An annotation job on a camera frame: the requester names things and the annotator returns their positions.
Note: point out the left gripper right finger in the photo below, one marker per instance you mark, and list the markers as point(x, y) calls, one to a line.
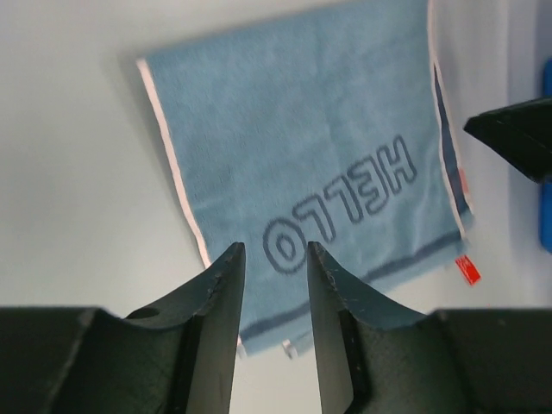
point(375, 355)

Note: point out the light blue towel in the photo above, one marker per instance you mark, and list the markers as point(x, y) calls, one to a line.
point(328, 126)

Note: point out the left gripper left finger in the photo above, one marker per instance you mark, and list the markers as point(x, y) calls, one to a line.
point(175, 355)

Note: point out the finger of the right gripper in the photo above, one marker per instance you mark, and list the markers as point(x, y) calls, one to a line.
point(520, 134)

